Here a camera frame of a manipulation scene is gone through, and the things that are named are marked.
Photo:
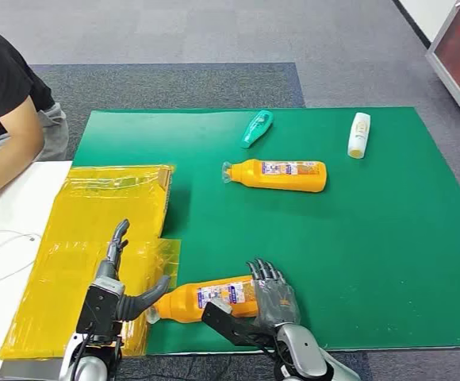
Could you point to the teal translucent bottle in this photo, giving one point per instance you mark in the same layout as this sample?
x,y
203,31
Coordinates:
x,y
255,129

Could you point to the person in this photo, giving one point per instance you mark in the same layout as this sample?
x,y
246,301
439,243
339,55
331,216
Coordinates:
x,y
0,79

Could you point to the white side table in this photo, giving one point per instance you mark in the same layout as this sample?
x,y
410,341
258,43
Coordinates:
x,y
11,210

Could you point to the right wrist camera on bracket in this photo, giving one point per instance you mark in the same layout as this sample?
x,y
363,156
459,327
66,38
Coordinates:
x,y
230,326

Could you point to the cardboard wrapped in yellow film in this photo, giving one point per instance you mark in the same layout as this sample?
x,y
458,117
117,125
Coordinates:
x,y
75,221

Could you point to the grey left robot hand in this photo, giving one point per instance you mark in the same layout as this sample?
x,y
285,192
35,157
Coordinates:
x,y
113,271

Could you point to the orange bottle with clear cap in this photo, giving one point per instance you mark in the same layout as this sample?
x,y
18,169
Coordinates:
x,y
182,306
277,179

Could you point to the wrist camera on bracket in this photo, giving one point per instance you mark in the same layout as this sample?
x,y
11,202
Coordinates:
x,y
96,310
230,326

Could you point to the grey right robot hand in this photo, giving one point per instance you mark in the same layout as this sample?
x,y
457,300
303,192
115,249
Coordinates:
x,y
275,302

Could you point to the person's forearm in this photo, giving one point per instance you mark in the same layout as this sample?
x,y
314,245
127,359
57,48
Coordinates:
x,y
16,152

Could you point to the green table mat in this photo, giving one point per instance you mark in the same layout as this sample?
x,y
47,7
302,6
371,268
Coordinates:
x,y
333,252

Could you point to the white bottle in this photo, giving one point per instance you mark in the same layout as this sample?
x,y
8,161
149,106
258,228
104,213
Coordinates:
x,y
359,134

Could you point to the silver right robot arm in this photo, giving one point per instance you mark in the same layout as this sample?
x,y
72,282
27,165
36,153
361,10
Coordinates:
x,y
309,352

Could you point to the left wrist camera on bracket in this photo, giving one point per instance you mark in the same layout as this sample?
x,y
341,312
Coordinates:
x,y
96,310

